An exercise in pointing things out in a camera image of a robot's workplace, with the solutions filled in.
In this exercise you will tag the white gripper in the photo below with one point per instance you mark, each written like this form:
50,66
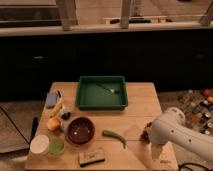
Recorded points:
156,151

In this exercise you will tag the green pepper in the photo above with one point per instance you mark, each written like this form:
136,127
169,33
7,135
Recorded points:
112,134

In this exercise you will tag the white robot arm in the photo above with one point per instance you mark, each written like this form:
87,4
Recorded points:
169,126

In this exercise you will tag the green plastic tray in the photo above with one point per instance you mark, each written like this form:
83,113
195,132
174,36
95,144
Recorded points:
89,96

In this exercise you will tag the purple grape bunch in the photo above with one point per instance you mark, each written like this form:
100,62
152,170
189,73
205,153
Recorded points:
144,137

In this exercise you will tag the spice jar rack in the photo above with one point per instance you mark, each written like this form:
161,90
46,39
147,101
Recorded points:
198,109

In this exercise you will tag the brown sponge block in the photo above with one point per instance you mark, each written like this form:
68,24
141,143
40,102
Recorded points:
92,156

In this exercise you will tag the metal fork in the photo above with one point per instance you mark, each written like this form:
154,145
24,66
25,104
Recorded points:
108,89

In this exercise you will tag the dark red bowl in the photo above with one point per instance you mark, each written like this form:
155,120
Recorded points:
80,131

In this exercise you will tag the small dark blue object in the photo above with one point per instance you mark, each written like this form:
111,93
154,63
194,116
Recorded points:
65,114

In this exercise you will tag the green cup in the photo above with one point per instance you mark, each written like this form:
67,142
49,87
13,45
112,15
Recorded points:
56,147

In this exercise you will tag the orange peach fruit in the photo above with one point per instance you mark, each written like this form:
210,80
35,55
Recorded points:
53,124

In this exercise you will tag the yellow banana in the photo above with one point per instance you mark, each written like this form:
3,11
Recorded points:
57,108

